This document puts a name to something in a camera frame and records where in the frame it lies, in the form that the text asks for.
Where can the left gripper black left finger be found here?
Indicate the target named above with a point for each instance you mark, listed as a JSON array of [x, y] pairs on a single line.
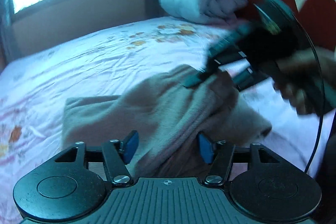
[[117, 154]]

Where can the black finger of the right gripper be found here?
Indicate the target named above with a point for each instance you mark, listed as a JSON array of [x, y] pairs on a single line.
[[199, 77]]

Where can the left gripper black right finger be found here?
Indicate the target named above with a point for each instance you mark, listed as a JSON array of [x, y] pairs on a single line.
[[218, 155]]

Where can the grey-brown fleece pants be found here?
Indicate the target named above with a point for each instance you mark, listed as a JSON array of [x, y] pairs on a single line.
[[167, 116]]

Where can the person's right hand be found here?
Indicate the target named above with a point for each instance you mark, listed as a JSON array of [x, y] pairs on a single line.
[[301, 67]]

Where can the rolled grey quilt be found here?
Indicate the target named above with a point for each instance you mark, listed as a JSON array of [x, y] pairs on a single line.
[[204, 11]]

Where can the floral white bed sheet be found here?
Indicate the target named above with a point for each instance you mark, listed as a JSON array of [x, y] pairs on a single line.
[[34, 90]]

